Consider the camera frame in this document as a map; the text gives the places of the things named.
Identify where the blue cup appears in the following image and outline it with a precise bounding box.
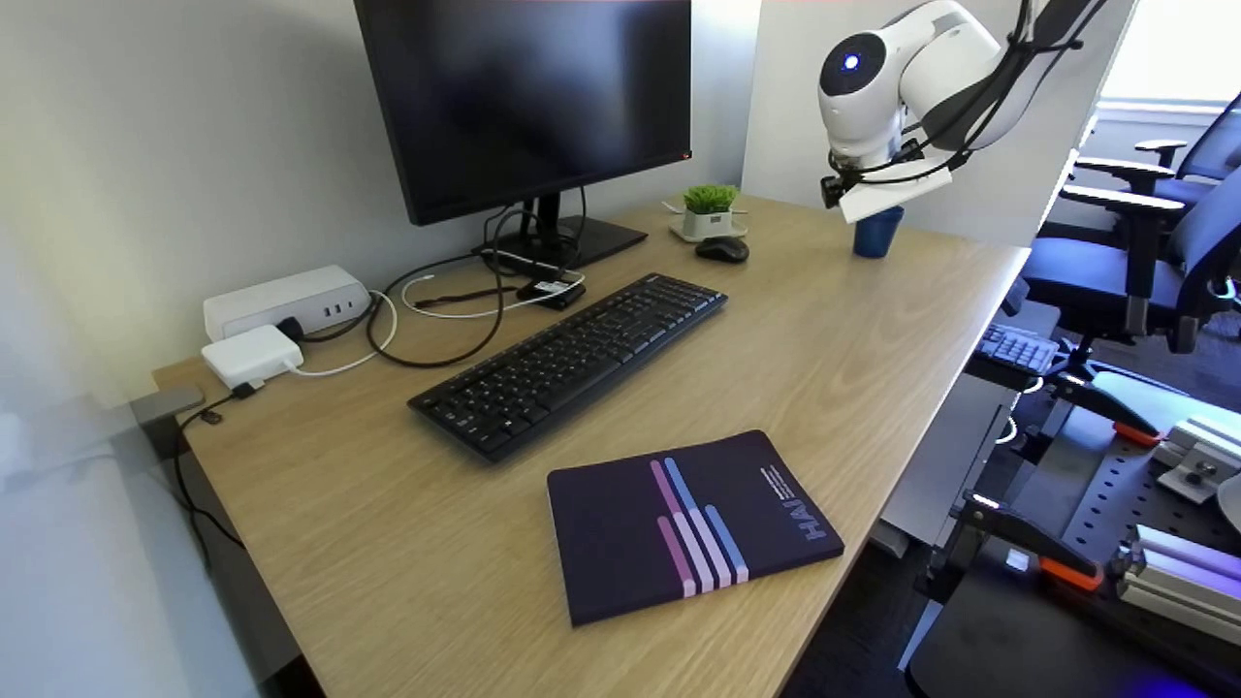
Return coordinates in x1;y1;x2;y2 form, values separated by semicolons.
851;207;909;263

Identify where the black computer keyboard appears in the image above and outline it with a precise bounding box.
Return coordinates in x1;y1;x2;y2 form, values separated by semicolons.
408;268;735;464

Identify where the black hub dongle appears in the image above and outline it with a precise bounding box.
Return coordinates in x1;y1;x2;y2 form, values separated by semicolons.
476;246;591;313

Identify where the white plant saucer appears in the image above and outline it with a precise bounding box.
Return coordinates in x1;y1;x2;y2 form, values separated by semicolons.
664;197;753;250

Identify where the black computer mouse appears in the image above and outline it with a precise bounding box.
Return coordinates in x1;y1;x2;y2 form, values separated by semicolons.
691;232;753;268

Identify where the small green potted plant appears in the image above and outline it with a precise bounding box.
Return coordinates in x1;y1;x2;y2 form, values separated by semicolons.
679;181;744;246

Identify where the dark striped mouse pad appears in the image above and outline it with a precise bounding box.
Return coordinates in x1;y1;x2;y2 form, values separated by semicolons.
545;427;851;634

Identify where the black computer monitor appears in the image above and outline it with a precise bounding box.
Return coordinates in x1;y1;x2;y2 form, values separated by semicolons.
348;0;696;272

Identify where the white power strip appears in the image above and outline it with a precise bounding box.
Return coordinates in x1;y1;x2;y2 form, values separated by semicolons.
198;263;375;347

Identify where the small white adapter box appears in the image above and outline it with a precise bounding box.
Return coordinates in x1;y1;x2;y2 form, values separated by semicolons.
198;322;308;392

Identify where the dark keypad device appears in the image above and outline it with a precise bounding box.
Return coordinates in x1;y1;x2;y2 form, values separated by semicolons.
974;322;1070;389

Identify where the white partition panel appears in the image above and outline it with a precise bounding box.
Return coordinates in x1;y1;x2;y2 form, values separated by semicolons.
740;0;1142;251

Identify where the blue office chair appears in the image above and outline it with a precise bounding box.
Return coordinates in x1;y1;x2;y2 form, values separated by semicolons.
1019;168;1241;358
1067;91;1241;216

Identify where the aluminum extrusion bar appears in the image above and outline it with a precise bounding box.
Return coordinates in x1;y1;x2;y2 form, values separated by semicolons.
1115;521;1241;652

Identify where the bright window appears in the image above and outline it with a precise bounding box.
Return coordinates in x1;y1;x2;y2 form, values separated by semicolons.
1097;0;1241;109

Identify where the black looped cable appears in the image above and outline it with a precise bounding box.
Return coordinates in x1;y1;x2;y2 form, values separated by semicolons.
364;250;520;373

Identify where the white adapter cable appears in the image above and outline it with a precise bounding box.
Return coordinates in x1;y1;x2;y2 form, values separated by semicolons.
287;289;404;384

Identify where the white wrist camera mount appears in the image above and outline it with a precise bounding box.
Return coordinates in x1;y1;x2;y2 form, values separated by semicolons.
836;159;958;225

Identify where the white cable loop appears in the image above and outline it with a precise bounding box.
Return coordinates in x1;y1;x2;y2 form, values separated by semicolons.
991;408;1028;454

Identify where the black hanging cable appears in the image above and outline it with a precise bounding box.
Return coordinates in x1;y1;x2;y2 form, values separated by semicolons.
162;384;258;556

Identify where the gray desk bracket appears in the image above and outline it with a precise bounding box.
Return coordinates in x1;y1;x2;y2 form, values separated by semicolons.
125;384;210;433

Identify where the orange handled clamp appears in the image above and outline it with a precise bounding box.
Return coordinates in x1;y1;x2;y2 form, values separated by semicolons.
951;495;1119;601
1084;384;1169;458

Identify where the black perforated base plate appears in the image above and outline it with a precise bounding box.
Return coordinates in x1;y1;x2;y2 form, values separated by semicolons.
903;423;1241;698

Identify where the silver metal bracket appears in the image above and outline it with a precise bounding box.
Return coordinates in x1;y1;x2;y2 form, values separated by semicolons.
1151;414;1241;514

